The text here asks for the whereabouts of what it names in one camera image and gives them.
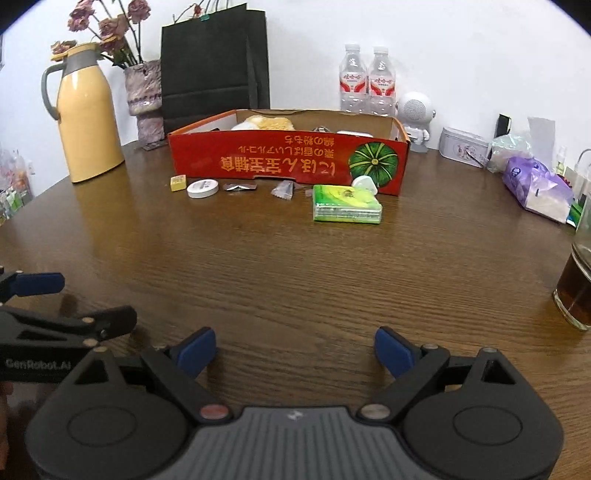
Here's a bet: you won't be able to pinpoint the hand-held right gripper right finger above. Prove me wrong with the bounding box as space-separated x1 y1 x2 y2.
358 327 530 424

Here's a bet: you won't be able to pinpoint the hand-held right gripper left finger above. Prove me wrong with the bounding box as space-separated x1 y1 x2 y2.
60 327 234 428

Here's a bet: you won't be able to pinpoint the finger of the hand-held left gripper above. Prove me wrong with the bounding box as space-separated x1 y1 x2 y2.
0 305 138 346
0 271 66 306

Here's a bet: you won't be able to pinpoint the green tissue pack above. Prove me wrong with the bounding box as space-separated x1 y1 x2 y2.
312 185 383 225

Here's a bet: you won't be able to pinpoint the red cardboard box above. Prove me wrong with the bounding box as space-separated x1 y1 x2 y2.
167 109 411 197

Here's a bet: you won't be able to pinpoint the colourful packets display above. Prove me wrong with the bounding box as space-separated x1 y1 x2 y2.
0 148 34 224

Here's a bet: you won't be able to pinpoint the yellow thermos jug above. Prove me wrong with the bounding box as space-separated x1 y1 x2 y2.
41 41 126 184

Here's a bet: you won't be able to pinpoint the glass of brown tea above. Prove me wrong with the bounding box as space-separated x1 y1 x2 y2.
553 240 591 331

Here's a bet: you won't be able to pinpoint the mottled purple vase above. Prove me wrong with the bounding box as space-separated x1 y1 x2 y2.
124 60 166 143

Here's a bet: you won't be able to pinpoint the grey tin box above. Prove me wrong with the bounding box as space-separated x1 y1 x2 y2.
438 127 490 168

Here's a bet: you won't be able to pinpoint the purple tissue pack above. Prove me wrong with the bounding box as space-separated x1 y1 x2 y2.
502 156 574 225

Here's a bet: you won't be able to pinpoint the green packets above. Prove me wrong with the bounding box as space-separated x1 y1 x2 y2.
567 194 588 230

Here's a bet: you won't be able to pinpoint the clear plastic bag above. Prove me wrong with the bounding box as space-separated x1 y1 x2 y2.
487 117 557 174

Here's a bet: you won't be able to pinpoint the yellow sponge cloth in box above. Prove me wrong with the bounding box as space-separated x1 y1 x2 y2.
231 115 296 131

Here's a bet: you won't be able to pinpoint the white astronaut speaker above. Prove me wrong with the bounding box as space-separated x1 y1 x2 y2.
397 91 437 153

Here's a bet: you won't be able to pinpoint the dried pink flowers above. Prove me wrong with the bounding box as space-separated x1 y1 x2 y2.
50 0 153 70

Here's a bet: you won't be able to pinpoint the clear water bottle red label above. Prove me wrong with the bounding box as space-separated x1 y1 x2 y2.
368 46 398 116
339 44 369 113

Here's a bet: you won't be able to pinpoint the black paper bag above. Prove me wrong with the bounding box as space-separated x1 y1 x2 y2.
160 0 271 136

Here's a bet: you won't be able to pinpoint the white charger with cables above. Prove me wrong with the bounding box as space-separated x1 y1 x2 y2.
571 148 591 192

